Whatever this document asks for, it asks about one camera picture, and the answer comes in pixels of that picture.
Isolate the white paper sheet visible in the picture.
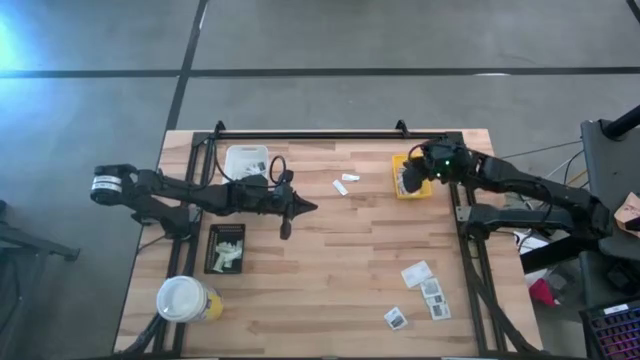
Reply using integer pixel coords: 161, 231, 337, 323
517, 233, 550, 257

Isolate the brown paper bag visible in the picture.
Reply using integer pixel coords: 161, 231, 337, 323
613, 191, 640, 239

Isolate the dark grey side table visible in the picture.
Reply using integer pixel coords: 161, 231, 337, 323
579, 118, 640, 262

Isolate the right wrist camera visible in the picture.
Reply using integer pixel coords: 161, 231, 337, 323
402, 164, 427, 195

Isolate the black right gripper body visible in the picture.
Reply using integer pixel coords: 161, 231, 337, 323
421, 138, 474, 184

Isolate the black plastic basket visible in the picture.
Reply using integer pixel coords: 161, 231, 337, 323
203, 223, 246, 275

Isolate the backlit black keyboard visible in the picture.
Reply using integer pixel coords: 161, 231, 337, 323
578, 298, 640, 360

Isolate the white plastic bin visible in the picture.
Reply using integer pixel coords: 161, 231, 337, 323
220, 144, 270, 184

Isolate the black stand base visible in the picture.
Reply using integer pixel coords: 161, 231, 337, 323
0, 198, 82, 360

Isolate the red object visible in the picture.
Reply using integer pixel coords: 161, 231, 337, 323
528, 277, 560, 307

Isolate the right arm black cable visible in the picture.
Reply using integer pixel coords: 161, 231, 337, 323
407, 142, 427, 167

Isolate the black vertical pole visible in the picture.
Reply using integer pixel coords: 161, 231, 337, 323
601, 103, 640, 142

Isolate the plain white gauze packet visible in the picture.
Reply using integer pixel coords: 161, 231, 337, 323
400, 260, 434, 290

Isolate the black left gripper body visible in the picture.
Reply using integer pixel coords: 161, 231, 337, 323
262, 171, 301, 241

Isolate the thin black floor cable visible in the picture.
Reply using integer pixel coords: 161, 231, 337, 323
499, 139, 584, 161

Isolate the black table leg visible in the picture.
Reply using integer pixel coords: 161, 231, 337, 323
519, 234, 601, 275

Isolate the yellow plastic basket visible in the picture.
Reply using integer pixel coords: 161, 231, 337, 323
391, 153, 433, 201

